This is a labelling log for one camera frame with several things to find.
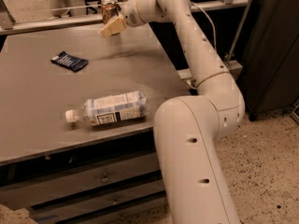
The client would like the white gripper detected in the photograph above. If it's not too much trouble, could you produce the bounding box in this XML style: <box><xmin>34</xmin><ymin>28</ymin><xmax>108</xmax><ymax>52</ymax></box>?
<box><xmin>100</xmin><ymin>0</ymin><xmax>145</xmax><ymax>37</ymax></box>

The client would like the orange soda can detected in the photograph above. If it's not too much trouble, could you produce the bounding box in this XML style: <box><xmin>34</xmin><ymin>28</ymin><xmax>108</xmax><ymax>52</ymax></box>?
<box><xmin>101</xmin><ymin>0</ymin><xmax>118</xmax><ymax>24</ymax></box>

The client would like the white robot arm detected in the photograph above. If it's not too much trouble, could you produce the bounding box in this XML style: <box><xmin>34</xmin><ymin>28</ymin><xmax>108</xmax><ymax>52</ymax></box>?
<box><xmin>121</xmin><ymin>0</ymin><xmax>245</xmax><ymax>224</ymax></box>

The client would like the dark blue snack packet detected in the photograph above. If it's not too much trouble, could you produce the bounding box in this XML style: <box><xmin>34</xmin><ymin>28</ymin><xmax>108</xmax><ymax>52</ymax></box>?
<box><xmin>50</xmin><ymin>51</ymin><xmax>89</xmax><ymax>72</ymax></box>

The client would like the clear plastic water bottle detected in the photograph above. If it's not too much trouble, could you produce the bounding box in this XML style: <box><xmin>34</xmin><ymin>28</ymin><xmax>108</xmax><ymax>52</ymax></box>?
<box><xmin>65</xmin><ymin>91</ymin><xmax>147</xmax><ymax>126</ymax></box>

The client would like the grey drawer cabinet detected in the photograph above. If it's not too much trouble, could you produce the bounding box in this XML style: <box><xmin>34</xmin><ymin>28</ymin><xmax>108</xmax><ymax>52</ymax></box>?
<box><xmin>0</xmin><ymin>25</ymin><xmax>187</xmax><ymax>224</ymax></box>

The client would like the thin metal diagonal rod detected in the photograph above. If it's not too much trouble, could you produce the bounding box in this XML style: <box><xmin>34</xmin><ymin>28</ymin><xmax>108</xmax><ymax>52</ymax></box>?
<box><xmin>224</xmin><ymin>0</ymin><xmax>252</xmax><ymax>67</ymax></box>

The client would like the dark cabinet at right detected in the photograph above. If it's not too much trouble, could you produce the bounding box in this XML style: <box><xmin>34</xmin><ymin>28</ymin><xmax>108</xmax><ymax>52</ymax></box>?
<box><xmin>238</xmin><ymin>0</ymin><xmax>299</xmax><ymax>121</ymax></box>

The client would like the white cable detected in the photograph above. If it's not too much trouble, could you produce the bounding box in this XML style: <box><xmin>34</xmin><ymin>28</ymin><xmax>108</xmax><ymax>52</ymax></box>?
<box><xmin>190</xmin><ymin>2</ymin><xmax>218</xmax><ymax>53</ymax></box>

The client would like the grey metal rail frame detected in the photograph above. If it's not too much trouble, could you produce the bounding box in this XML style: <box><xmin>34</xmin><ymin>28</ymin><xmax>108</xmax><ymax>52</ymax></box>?
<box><xmin>0</xmin><ymin>0</ymin><xmax>248</xmax><ymax>35</ymax></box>

